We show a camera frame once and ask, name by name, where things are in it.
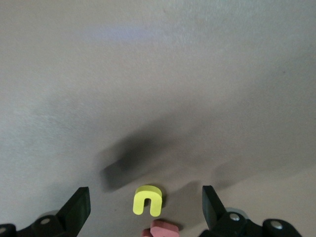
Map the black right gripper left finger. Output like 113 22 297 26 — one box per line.
0 187 91 237

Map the yellow small letter u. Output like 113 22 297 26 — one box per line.
132 185 163 217

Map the red small letter w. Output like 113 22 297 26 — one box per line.
142 219 180 237

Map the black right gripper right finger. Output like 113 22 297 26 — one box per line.
198 185 302 237

